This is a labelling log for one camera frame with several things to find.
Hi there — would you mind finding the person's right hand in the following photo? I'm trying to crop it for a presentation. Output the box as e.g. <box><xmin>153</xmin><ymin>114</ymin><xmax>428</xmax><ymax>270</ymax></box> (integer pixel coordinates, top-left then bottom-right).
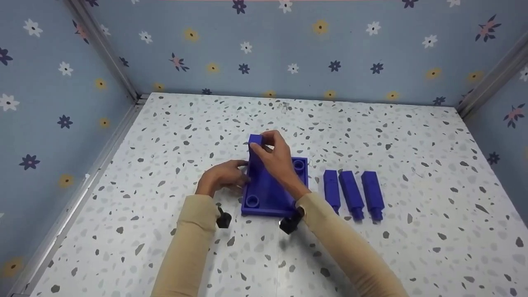
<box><xmin>250</xmin><ymin>130</ymin><xmax>311</xmax><ymax>201</ymax></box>

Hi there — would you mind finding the person's left hand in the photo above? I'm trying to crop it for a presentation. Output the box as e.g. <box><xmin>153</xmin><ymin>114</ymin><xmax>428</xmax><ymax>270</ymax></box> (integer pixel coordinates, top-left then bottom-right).
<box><xmin>196</xmin><ymin>160</ymin><xmax>251</xmax><ymax>198</ymax></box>

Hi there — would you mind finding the blue square peg leg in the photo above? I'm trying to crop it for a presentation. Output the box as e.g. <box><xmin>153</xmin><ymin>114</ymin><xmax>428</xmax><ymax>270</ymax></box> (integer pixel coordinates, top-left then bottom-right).
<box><xmin>361</xmin><ymin>171</ymin><xmax>385</xmax><ymax>222</ymax></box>
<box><xmin>248</xmin><ymin>134</ymin><xmax>263</xmax><ymax>176</ymax></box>
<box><xmin>323</xmin><ymin>170</ymin><xmax>341</xmax><ymax>215</ymax></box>
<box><xmin>339</xmin><ymin>170</ymin><xmax>365</xmax><ymax>222</ymax></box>

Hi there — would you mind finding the blue rectangular tray base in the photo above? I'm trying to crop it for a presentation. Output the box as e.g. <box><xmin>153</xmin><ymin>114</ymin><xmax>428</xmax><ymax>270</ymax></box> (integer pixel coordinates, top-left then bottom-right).
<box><xmin>241</xmin><ymin>156</ymin><xmax>309</xmax><ymax>218</ymax></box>

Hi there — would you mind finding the person's right forearm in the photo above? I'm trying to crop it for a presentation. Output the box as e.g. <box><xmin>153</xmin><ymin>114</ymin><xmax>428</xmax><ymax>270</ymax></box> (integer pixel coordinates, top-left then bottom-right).
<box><xmin>295</xmin><ymin>191</ymin><xmax>409</xmax><ymax>297</ymax></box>

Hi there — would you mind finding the person's left forearm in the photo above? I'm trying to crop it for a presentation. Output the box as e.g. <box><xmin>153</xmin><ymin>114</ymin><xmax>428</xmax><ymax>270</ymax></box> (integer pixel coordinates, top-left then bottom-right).
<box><xmin>151</xmin><ymin>194</ymin><xmax>220</xmax><ymax>297</ymax></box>

